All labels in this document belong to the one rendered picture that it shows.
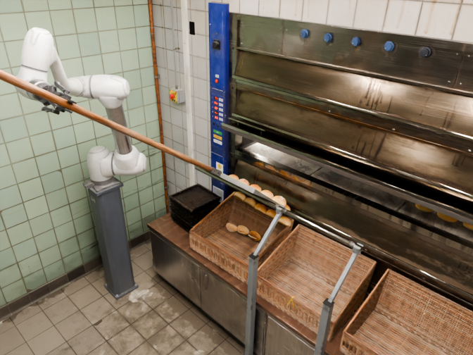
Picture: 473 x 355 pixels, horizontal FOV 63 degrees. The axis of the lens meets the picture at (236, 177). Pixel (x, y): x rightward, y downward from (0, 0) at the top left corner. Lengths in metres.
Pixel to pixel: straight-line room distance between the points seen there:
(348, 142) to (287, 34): 0.71
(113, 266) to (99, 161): 0.89
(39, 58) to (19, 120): 1.12
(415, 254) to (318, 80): 1.09
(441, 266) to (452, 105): 0.85
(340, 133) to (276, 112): 0.46
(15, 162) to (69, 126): 0.43
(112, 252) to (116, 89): 1.32
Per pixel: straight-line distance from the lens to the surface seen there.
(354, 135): 2.21
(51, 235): 3.32
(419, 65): 2.01
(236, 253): 2.74
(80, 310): 3.37
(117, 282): 3.27
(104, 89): 2.29
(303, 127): 2.36
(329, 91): 2.21
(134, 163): 2.64
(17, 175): 3.01
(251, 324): 2.54
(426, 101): 2.02
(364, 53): 2.11
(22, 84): 1.51
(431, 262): 2.33
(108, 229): 2.95
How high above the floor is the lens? 2.37
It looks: 29 degrees down
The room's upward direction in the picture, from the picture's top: 1 degrees clockwise
